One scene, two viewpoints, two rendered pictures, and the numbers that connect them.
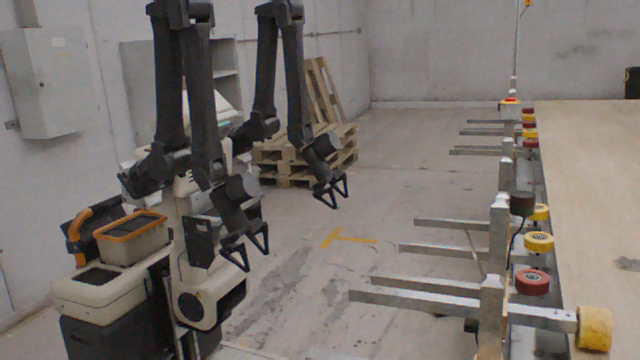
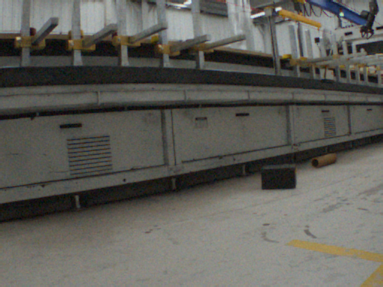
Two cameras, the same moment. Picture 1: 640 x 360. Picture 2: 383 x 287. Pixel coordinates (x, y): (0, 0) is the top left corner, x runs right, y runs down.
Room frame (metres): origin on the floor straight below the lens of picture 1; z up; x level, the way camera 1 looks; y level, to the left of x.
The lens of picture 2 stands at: (4.36, -0.18, 0.39)
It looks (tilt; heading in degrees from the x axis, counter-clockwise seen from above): 3 degrees down; 208
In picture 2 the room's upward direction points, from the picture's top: 4 degrees counter-clockwise
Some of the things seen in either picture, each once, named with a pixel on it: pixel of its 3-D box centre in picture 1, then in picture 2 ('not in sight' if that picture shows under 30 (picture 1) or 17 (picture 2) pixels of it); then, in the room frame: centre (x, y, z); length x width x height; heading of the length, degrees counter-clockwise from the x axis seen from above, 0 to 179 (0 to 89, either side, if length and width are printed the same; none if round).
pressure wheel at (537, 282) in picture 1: (530, 294); not in sight; (1.07, -0.52, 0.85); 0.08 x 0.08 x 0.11
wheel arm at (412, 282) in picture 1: (450, 288); (338, 63); (1.14, -0.33, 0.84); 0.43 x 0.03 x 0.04; 67
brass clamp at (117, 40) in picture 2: not in sight; (126, 41); (2.96, -1.23, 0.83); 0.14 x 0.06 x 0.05; 157
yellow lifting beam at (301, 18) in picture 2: not in sight; (301, 19); (-3.65, -1.27, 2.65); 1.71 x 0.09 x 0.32; 157
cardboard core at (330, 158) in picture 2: not in sight; (324, 160); (1.50, -0.49, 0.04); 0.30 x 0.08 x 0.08; 157
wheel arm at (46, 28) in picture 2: (497, 121); (39, 37); (3.44, -1.33, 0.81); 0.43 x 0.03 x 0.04; 67
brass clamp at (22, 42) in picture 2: not in sight; (29, 42); (3.42, -1.43, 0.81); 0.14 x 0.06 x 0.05; 157
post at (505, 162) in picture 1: (502, 232); (310, 57); (1.36, -0.56, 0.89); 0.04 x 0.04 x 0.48; 67
